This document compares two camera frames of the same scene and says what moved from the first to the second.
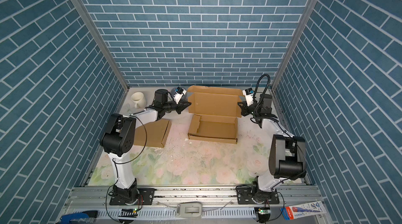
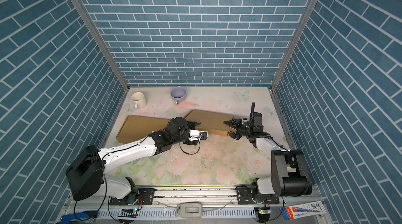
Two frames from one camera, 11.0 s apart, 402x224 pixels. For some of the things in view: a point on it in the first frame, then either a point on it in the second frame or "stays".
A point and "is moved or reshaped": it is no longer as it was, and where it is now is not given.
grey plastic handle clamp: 189,210 stays
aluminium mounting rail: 85,198 stays
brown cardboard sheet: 214,112 is moved or reshaped
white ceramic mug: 140,101 stays
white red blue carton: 303,210 stays
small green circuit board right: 264,211 stays
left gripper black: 180,106 → 190,125
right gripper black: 244,107 → 238,122
